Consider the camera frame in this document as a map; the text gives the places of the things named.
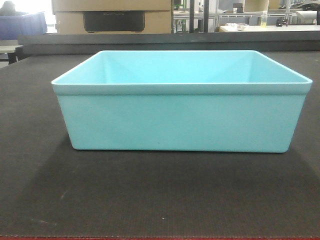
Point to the black vertical post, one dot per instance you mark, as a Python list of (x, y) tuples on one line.
[(204, 16)]

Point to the dark conveyor belt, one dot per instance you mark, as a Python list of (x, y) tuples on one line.
[(50, 191)]

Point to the light blue plastic bin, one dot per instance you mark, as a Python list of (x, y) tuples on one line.
[(181, 100)]

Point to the yellow liquid bottle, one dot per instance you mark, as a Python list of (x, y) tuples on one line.
[(264, 18)]

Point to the white work table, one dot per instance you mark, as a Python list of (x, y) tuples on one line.
[(241, 27)]

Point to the blue crate far left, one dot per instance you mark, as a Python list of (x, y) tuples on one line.
[(11, 27)]

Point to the cardboard box with black insert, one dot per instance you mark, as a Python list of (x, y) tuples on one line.
[(85, 17)]

